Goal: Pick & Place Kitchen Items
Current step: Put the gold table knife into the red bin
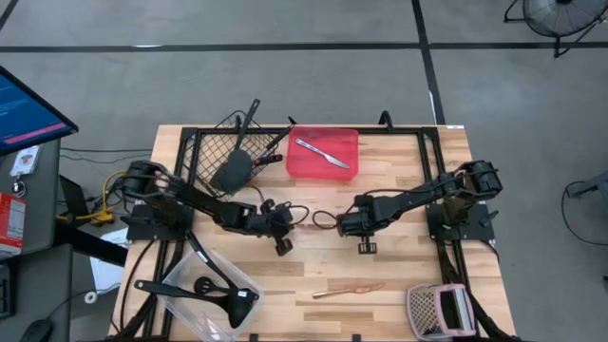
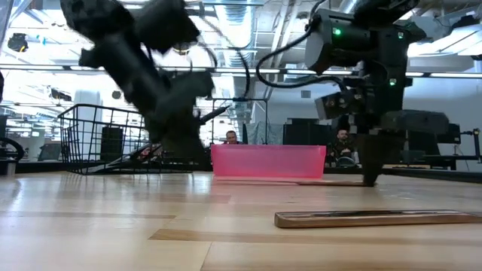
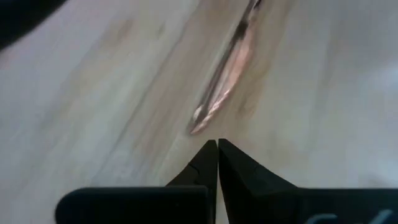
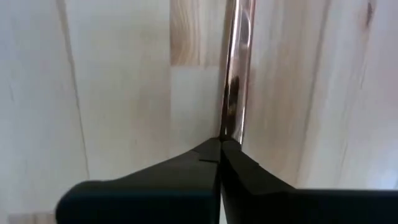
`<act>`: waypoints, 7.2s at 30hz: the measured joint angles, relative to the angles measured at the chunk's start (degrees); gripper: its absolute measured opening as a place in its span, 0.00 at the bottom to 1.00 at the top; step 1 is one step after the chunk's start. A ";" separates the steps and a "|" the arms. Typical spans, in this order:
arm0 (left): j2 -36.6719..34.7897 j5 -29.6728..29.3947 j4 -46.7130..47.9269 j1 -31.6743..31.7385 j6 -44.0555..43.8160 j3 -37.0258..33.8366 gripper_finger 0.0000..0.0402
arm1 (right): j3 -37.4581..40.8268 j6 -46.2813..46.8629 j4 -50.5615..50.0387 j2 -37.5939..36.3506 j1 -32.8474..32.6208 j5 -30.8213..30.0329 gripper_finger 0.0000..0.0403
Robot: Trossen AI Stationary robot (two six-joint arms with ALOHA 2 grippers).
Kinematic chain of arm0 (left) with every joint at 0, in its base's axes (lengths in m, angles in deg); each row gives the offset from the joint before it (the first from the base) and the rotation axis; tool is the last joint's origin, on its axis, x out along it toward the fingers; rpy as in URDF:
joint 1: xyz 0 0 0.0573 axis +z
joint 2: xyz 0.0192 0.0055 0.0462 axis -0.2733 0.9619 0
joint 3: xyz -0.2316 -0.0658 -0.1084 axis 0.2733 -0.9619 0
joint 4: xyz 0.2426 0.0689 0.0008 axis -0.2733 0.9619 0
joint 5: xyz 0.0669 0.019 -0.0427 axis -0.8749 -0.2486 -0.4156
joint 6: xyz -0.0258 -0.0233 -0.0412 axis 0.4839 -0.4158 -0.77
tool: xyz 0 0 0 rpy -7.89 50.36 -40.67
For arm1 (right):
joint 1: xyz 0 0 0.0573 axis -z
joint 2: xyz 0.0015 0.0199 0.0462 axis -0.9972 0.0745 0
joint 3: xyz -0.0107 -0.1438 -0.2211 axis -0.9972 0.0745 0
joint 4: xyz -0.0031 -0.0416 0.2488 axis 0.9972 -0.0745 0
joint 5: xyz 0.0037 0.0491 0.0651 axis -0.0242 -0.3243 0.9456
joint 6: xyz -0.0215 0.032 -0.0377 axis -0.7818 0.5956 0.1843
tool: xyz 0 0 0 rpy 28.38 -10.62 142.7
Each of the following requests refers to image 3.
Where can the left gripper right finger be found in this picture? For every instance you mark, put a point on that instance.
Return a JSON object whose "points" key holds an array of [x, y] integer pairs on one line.
{"points": [[311, 208]]}

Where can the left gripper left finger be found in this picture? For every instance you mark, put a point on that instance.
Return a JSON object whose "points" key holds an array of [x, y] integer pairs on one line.
{"points": [[130, 205]]}

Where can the rose gold tongs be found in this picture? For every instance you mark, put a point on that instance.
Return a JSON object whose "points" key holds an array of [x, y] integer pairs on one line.
{"points": [[230, 71]]}

